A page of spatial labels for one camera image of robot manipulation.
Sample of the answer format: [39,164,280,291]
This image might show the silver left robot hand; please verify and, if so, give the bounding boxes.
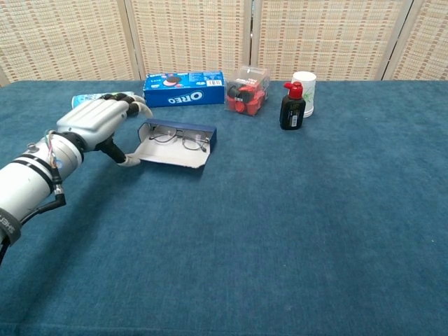
[55,92,155,167]

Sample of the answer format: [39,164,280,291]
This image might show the blue glasses case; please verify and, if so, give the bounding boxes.
[125,118,218,169]

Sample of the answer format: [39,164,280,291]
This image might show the wire-frame eyeglasses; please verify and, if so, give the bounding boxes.
[148,125,211,152]

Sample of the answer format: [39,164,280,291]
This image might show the blue Oreo cookie box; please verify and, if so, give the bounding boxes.
[142,71,226,109]

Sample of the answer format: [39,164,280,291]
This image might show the clear box of red caps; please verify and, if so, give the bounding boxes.
[224,65,271,117]

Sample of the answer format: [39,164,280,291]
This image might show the light blue drink can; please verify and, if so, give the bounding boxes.
[71,91,141,110]

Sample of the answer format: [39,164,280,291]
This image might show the woven bamboo folding screen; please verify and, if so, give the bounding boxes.
[0,0,448,88]

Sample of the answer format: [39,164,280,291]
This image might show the black bottle with red cap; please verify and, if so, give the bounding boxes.
[279,81,307,132]

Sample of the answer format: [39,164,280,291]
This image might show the blue tablecloth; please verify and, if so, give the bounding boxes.
[0,79,448,336]

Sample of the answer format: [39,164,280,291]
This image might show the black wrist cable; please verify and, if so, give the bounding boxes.
[17,188,67,225]

